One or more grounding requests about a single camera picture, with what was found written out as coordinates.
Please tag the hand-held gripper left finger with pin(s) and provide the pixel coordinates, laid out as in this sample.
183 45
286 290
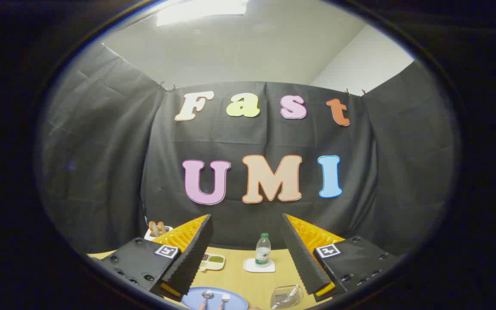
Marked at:
196 249

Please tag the toasted bread slice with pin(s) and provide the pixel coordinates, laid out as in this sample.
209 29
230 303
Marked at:
153 228
161 227

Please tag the cream white toaster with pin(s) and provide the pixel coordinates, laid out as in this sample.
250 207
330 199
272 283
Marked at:
150 237

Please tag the blue round plate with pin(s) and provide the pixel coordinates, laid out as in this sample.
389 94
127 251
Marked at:
194 299

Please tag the clear plastic water bottle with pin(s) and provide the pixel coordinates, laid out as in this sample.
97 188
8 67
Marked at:
263 252

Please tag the white square coaster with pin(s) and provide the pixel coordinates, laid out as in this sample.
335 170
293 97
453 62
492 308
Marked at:
250 268

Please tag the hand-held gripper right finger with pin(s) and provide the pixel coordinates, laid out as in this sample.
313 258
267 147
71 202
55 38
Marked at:
299 254

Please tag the ceiling light panel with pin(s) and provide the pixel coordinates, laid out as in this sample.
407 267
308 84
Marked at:
200 9

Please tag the white divided dish with beans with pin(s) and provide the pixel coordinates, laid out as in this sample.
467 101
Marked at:
216 259

